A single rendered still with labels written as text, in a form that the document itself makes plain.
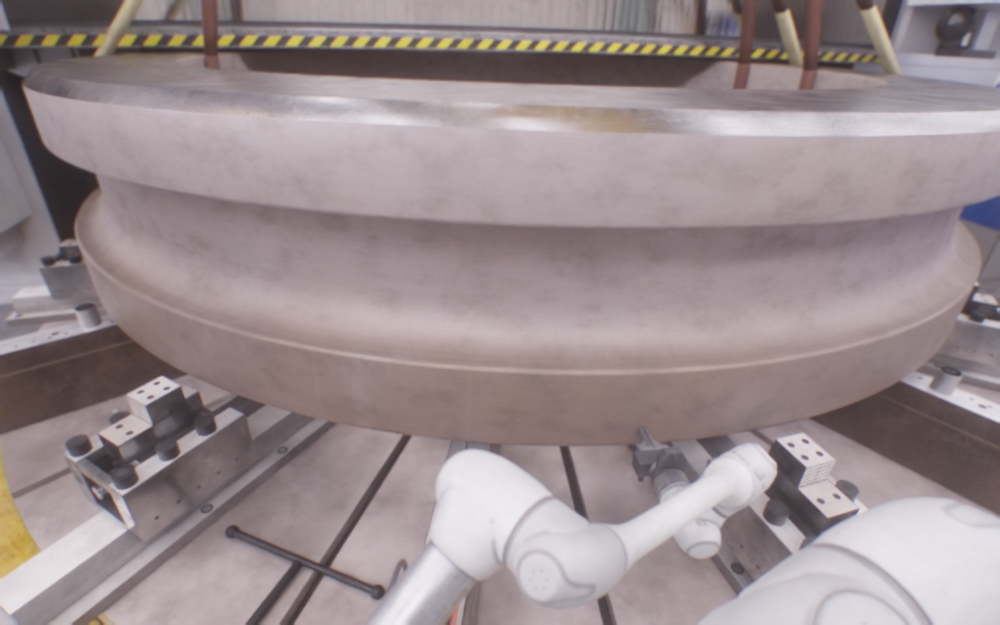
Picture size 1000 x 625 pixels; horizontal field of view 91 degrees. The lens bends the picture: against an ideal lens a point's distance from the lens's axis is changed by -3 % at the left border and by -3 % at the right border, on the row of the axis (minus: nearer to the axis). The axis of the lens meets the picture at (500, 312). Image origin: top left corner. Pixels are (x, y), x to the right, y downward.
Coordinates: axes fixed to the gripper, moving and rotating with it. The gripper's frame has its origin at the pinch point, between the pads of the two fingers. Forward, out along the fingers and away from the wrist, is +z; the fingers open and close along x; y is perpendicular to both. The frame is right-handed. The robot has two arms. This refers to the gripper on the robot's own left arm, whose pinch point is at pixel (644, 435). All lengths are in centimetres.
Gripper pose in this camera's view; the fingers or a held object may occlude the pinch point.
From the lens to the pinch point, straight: 154.4
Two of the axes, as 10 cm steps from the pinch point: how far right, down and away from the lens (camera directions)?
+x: 9.9, -0.3, 1.1
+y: -0.3, 8.8, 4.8
